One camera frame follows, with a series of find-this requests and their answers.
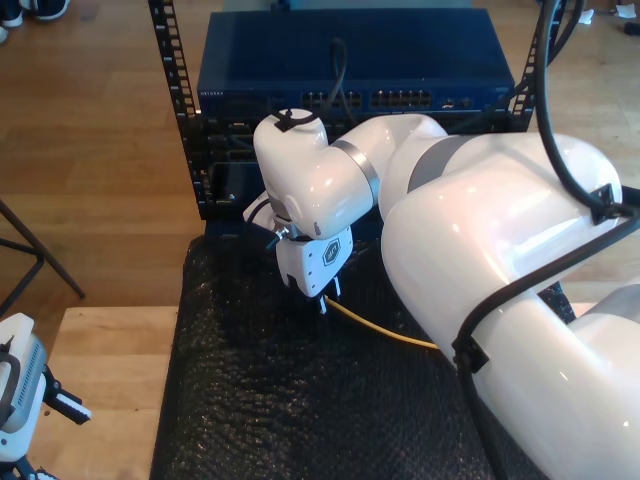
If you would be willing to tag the whitish shoe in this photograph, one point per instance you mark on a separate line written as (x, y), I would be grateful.
(3, 34)

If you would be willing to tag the small black object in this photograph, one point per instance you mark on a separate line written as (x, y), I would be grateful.
(632, 28)

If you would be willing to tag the black rack server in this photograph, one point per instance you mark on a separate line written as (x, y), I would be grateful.
(220, 140)

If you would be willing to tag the dark shoe white sole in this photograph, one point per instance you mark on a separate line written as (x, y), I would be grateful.
(50, 10)
(12, 20)

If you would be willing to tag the blue network switch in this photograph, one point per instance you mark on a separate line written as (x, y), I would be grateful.
(250, 50)

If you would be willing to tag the rack unit with red light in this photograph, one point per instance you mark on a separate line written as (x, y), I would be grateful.
(235, 180)

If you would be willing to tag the white crumpled paper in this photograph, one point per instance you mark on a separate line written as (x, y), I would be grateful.
(588, 16)
(626, 11)

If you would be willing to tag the dark blue underlay mat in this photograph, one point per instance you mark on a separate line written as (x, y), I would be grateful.
(225, 229)

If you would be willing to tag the black perforated rack post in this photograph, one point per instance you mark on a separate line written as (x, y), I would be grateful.
(520, 107)
(175, 75)

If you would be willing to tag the black bubble wrap mat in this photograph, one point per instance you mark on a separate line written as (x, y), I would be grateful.
(275, 400)

